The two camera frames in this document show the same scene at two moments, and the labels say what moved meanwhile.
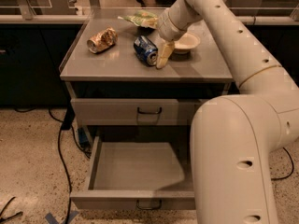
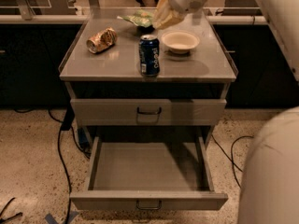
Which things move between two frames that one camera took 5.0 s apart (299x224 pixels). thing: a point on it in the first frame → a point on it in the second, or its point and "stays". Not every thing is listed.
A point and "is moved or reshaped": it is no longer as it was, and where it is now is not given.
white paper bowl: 185,43 stays
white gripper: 170,29 → 186,0
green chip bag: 142,18 stays
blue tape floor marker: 51,220 stays
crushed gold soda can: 103,40 stays
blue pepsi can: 146,49 is moved or reshaped
